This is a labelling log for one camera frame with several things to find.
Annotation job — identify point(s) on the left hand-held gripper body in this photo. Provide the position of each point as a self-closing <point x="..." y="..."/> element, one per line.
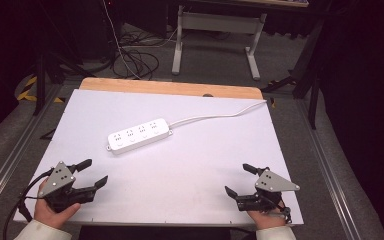
<point x="57" y="181"/>

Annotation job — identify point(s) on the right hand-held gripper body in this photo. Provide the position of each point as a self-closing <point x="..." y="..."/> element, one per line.
<point x="271" y="184"/>

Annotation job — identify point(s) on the white power strip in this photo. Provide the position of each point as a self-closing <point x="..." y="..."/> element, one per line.
<point x="140" y="136"/>

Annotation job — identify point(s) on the person's left hand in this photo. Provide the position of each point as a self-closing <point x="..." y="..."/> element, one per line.
<point x="51" y="215"/>

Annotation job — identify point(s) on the person's right hand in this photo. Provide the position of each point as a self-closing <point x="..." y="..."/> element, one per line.
<point x="266" y="219"/>

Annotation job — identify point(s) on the white board table cover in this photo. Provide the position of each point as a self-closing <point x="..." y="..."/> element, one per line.
<point x="180" y="170"/>

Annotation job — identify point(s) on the yellow black floor tape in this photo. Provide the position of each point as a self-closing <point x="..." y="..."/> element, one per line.
<point x="26" y="90"/>

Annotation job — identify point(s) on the black metal stand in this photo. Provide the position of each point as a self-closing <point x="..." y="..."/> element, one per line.
<point x="313" y="83"/>
<point x="40" y="80"/>

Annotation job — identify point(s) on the aluminium floor rail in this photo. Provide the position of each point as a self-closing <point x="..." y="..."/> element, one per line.
<point x="8" y="171"/>
<point x="328" y="166"/>

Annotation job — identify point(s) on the white metal desk frame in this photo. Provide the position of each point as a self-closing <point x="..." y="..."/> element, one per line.
<point x="217" y="20"/>

